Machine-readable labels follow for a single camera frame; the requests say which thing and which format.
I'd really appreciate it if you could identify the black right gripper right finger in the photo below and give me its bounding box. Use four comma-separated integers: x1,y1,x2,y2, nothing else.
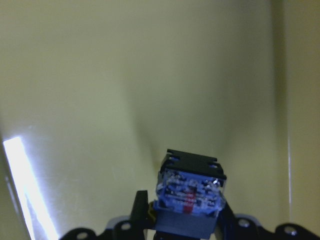
217,202,240,240

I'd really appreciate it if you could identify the yellow plastic tray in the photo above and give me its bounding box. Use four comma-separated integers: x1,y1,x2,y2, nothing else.
0,0,320,240

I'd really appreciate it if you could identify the yellow push button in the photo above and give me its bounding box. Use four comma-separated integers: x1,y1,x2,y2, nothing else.
153,149,227,240

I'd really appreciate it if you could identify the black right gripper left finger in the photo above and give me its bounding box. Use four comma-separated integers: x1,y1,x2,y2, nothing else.
130,190,150,240

